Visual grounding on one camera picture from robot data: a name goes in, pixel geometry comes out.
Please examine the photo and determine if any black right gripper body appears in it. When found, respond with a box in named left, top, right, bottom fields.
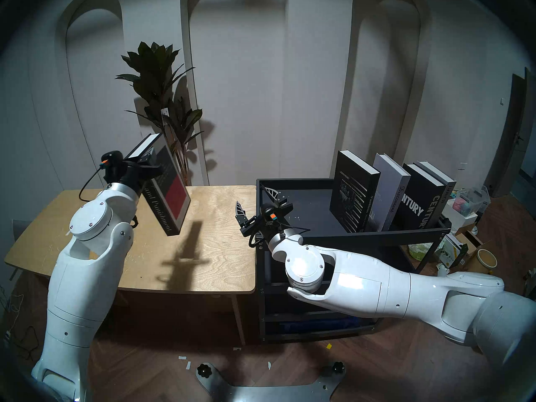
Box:
left=241, top=202, right=294, bottom=247

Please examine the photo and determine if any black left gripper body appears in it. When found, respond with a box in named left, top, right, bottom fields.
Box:
left=111, top=158, right=162, bottom=198

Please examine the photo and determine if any Crime and Punishment book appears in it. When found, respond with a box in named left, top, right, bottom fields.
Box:
left=126, top=133, right=191, bottom=237

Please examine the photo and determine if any black Fashion book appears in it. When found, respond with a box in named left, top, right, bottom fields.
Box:
left=330, top=150, right=381, bottom=233

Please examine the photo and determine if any grey Discontent book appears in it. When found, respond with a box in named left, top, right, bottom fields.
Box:
left=368, top=153, right=412, bottom=232

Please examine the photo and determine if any black Century book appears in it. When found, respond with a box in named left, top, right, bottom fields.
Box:
left=396, top=163, right=446, bottom=231

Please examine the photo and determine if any light grey Iaura book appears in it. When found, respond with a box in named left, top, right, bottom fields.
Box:
left=419, top=160, right=457, bottom=222

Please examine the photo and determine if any light wooden display table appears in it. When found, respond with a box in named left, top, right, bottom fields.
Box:
left=4, top=186, right=257, bottom=345

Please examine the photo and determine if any black metal shelf cart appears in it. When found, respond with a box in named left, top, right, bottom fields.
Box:
left=255, top=178, right=452, bottom=343

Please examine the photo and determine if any tall green potted plant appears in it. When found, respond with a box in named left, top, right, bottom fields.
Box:
left=116, top=41, right=204, bottom=187

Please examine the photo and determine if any blue plastic bin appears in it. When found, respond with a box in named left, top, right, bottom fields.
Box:
left=278, top=317, right=361, bottom=334

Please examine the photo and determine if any light green plastic bag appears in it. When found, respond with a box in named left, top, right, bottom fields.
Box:
left=408, top=242, right=440, bottom=262

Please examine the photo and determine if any green and white carton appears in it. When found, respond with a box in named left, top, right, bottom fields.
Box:
left=440, top=234, right=469, bottom=268

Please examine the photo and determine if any white cardboard box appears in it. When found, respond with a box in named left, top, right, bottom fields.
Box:
left=442, top=199, right=478, bottom=232

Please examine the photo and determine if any brown cardboard box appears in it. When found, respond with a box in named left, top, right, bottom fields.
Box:
left=456, top=227, right=490, bottom=255

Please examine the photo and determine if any beige bucket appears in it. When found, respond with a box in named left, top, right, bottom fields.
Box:
left=473, top=249, right=498, bottom=274

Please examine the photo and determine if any dark door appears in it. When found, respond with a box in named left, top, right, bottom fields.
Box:
left=488, top=68, right=536, bottom=198

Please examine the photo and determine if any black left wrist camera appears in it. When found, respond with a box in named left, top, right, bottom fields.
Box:
left=100, top=151, right=125, bottom=182

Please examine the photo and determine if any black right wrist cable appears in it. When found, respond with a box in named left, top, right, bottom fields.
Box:
left=248, top=221, right=311, bottom=249

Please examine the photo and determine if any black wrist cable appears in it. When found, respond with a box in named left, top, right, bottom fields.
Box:
left=79, top=167, right=105, bottom=203
left=248, top=221, right=311, bottom=249

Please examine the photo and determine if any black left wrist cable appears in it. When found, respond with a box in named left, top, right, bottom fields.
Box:
left=79, top=167, right=105, bottom=203

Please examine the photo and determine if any grey metal robot base plate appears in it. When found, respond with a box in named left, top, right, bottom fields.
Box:
left=197, top=361, right=347, bottom=402

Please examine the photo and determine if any white floor cable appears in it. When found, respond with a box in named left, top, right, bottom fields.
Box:
left=0, top=284, right=26, bottom=326

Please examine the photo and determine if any black floor cable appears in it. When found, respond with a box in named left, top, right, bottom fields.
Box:
left=8, top=326, right=42, bottom=362

